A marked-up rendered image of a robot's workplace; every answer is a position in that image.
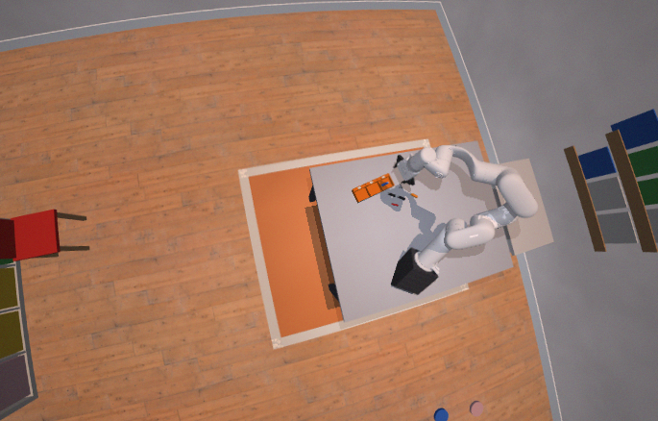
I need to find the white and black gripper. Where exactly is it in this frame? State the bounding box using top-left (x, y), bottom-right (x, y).
top-left (393, 155), bottom-right (421, 186)

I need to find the orange rack of three bins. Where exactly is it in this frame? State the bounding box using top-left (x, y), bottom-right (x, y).
top-left (352, 174), bottom-right (394, 202)

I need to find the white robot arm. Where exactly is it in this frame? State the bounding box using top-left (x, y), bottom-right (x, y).
top-left (407, 145), bottom-right (538, 274)

